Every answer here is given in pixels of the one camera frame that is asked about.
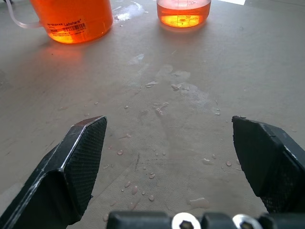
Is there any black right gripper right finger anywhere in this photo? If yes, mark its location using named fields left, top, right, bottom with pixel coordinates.
left=231, top=115, right=305, bottom=214

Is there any small beaker with orange liquid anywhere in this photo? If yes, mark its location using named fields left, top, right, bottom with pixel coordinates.
left=156, top=0, right=212, bottom=28

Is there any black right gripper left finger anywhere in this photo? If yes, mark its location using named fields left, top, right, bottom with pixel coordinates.
left=0, top=115, right=108, bottom=229

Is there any large beaker with orange liquid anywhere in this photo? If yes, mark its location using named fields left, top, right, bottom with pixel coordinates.
left=4, top=0, right=114, bottom=44

